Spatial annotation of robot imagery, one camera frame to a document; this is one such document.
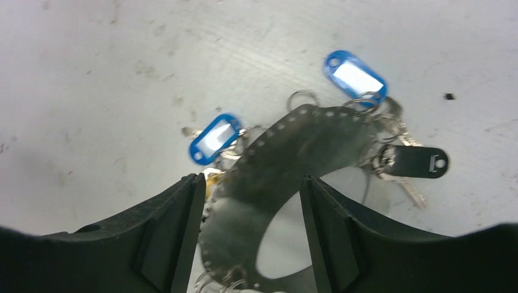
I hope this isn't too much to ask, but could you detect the large steel carabiner keyring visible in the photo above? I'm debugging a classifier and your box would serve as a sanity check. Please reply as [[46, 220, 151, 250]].
[[194, 101, 373, 292]]

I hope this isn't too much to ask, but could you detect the key with black tag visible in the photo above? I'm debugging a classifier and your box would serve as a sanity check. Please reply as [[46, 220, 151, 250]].
[[370, 144, 450, 209]]

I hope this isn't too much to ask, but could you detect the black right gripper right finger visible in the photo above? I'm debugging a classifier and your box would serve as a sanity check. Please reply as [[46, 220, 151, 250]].
[[300, 176, 517, 292]]

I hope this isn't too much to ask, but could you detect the blue key tag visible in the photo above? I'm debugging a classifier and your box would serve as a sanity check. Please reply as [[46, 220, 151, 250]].
[[323, 50, 388, 107], [188, 114, 242, 165]]

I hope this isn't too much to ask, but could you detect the yellow key tag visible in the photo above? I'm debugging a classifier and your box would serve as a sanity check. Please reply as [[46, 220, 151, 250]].
[[203, 171, 225, 200]]

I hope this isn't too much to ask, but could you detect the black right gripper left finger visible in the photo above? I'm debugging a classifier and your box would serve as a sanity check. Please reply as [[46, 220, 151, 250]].
[[1, 174, 206, 292]]

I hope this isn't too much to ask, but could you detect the silver key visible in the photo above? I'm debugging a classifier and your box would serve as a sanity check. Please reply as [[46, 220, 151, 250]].
[[382, 96, 424, 147]]

